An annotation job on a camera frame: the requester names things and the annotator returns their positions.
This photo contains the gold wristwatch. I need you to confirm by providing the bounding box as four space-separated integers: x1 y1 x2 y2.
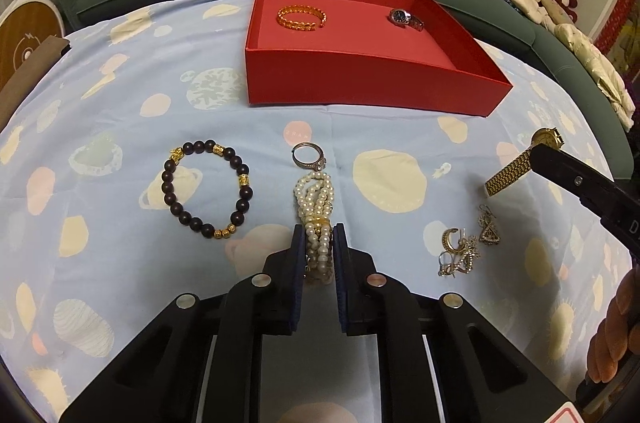
484 128 565 198

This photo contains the silver wristwatch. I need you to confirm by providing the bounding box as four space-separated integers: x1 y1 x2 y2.
389 8 427 32

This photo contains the pearl bracelet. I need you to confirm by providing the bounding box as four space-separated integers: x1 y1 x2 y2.
292 170 336 286

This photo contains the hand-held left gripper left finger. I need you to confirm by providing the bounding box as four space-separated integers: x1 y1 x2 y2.
59 223 307 423

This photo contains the brown cloth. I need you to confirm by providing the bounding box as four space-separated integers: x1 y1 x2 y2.
0 34 71 119

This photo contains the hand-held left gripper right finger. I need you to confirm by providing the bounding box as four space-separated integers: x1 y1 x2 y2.
332 223 581 423

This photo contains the cream quilted cushion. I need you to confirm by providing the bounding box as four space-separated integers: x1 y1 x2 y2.
552 20 636 129

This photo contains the round wood-topped white table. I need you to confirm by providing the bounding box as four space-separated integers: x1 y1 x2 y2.
0 0 66 84

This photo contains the gold hoop earring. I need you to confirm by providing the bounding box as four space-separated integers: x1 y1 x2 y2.
442 227 466 251

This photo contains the filigree drop earring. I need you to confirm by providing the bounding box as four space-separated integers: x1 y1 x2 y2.
477 204 502 248

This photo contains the red wall hanging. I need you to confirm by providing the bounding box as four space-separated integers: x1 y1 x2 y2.
595 0 640 59

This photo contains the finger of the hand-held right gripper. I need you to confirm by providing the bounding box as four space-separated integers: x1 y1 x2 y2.
529 144 640 254

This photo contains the orange chunky knit cushion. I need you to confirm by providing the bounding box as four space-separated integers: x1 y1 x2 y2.
585 268 640 386

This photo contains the dark bead bracelet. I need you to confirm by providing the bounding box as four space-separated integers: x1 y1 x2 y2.
161 142 253 241

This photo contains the silver stone ring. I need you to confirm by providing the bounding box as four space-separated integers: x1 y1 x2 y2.
291 142 328 170

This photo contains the red jewelry box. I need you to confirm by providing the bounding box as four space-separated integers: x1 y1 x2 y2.
244 0 514 119

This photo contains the small gold loop earring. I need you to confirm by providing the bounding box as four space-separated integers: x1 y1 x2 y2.
437 250 458 278

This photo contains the red and white card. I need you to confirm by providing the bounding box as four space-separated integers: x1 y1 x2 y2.
542 400 586 423

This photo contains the silver dangly earring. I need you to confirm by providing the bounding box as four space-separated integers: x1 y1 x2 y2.
452 237 483 274

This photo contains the gold bangle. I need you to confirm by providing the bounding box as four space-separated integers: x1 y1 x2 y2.
276 4 329 31

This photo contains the beige plush cushion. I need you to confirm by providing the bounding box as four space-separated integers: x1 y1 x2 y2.
539 0 573 26

